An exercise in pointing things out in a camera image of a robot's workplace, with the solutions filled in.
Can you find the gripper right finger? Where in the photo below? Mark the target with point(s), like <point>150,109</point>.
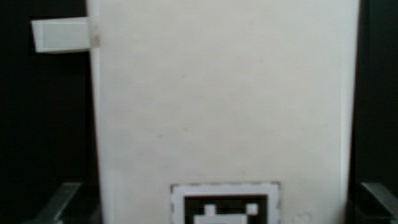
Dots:
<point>374,206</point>

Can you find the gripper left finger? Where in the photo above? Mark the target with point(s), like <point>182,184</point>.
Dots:
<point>70,206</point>

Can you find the small white cabinet top block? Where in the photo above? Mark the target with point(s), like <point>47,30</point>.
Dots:
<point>223,80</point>

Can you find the white cabinet body box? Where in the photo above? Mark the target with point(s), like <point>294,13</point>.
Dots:
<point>61,35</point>

